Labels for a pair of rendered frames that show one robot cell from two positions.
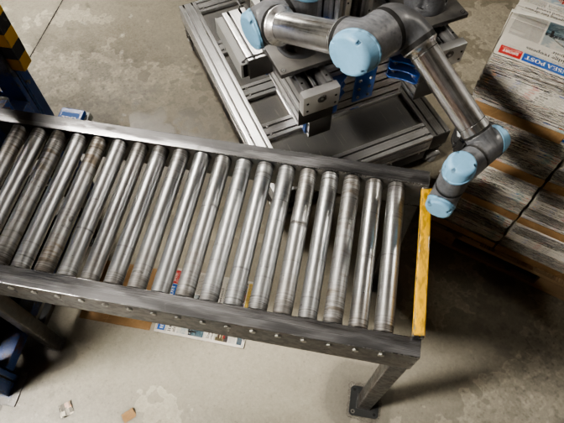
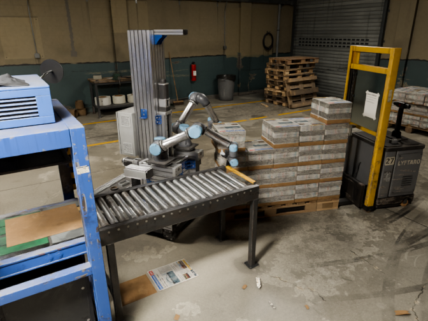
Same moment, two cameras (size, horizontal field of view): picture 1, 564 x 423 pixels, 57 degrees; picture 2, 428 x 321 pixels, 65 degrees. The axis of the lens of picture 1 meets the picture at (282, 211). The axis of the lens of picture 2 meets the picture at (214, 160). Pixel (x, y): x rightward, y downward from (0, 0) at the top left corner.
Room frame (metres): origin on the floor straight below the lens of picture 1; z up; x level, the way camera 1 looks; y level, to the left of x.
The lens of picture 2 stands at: (-1.36, 1.68, 2.01)
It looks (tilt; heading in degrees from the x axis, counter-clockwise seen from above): 21 degrees down; 318
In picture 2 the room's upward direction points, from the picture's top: straight up
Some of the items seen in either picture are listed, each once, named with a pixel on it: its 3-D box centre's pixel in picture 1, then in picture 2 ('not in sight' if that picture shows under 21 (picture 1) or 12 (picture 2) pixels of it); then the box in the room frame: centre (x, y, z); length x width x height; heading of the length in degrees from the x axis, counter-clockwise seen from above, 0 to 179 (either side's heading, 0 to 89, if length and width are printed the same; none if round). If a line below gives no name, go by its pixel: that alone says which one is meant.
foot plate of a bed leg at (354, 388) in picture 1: (364, 402); (251, 263); (0.34, -0.31, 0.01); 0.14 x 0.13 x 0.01; 169
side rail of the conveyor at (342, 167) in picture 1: (207, 155); (160, 187); (0.95, 0.23, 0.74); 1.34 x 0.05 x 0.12; 79
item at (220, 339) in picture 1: (206, 306); (172, 273); (0.71, 0.31, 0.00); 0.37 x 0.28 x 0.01; 79
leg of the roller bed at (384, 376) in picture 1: (378, 383); (252, 232); (0.34, -0.31, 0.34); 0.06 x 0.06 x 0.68; 79
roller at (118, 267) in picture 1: (138, 212); (156, 199); (0.72, 0.41, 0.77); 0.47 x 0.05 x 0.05; 169
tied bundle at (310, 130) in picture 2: not in sight; (304, 131); (0.72, -1.57, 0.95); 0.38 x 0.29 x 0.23; 151
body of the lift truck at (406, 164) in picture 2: not in sight; (381, 167); (0.18, -2.53, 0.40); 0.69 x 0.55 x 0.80; 151
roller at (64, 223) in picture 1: (73, 202); (133, 205); (0.76, 0.60, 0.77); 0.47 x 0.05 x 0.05; 169
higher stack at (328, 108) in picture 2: not in sight; (325, 154); (0.57, -1.83, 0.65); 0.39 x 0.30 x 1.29; 151
